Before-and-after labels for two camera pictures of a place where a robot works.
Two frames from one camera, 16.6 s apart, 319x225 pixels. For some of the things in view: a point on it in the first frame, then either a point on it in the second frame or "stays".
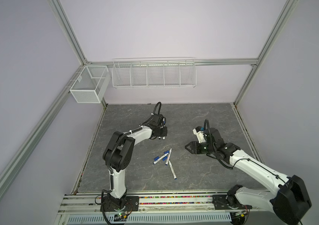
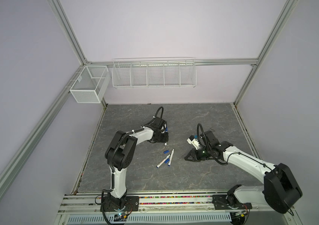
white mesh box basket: (92, 85) stays
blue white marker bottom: (172, 170) → (166, 130)
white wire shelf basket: (157, 72) stays
